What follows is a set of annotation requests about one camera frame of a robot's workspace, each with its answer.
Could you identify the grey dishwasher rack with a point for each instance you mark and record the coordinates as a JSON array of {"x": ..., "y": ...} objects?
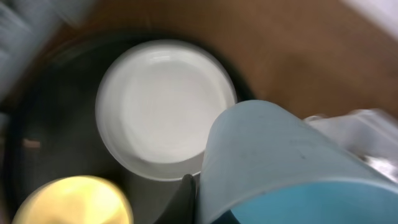
[{"x": 27, "y": 25}]

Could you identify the grey round plate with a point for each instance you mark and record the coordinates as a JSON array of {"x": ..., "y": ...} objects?
[{"x": 156, "y": 104}]

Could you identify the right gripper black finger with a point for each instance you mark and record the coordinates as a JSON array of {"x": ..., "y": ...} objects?
[{"x": 181, "y": 208}]

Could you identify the blue plastic cup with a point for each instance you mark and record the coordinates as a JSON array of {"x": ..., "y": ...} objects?
[{"x": 264, "y": 165}]

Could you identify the black round tray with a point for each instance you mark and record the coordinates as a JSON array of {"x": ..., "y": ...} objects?
[{"x": 52, "y": 132}]

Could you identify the yellow bowl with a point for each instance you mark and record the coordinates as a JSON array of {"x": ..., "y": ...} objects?
[{"x": 77, "y": 199}]

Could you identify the clear plastic bin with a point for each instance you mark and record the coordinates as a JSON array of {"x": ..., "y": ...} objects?
[{"x": 369, "y": 134}]

